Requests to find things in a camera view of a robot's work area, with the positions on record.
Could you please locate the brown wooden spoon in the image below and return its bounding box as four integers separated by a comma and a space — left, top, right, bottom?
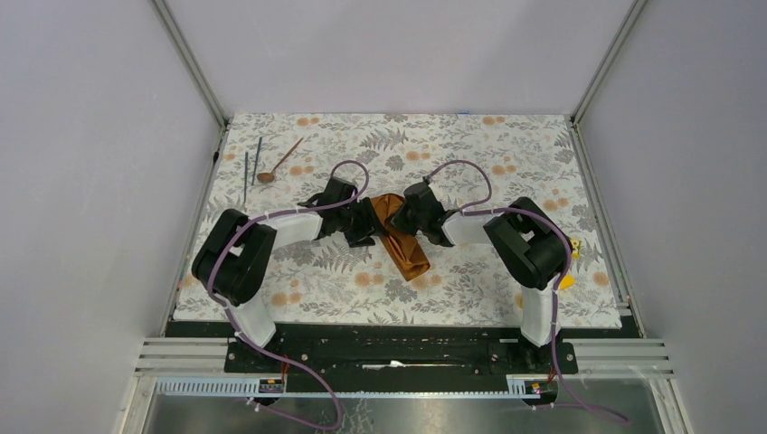
256, 137, 304, 184

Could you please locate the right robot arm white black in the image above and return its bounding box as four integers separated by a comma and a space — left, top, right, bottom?
387, 181, 573, 373

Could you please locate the yellow numbered die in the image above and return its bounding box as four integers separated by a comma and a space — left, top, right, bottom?
570, 239, 582, 259

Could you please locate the purple cable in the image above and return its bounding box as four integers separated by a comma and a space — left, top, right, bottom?
206, 160, 371, 431
425, 159, 630, 427

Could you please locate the floral patterned table mat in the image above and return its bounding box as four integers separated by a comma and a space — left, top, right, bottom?
193, 113, 621, 328

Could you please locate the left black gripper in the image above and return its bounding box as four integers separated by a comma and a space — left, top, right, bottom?
336, 196, 389, 247

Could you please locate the left aluminium frame post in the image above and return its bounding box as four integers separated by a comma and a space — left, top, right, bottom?
149, 0, 231, 134

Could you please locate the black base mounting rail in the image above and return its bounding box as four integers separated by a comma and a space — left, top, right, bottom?
224, 324, 579, 393

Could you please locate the dark teal chopstick right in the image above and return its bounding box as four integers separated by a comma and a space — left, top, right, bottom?
251, 137, 263, 185

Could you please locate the aluminium frame post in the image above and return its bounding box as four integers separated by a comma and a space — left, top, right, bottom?
571, 0, 649, 125
149, 0, 231, 134

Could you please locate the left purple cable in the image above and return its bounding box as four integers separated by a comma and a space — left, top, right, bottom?
206, 160, 371, 431

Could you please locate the yellow cube block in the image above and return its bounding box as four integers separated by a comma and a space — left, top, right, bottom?
558, 275, 575, 290

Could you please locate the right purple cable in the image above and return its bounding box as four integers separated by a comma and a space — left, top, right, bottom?
425, 159, 630, 427

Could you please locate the dark teal chopstick left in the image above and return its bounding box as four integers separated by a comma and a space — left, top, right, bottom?
242, 151, 250, 209

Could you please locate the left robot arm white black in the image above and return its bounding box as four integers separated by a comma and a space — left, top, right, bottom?
191, 177, 387, 372

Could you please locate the right aluminium frame post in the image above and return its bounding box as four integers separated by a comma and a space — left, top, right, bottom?
571, 0, 649, 125

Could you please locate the orange cloth napkin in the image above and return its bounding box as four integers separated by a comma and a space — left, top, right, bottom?
370, 193, 431, 281

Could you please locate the dark teal chopstick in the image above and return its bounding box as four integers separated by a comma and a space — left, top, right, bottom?
251, 137, 263, 185
242, 151, 250, 209

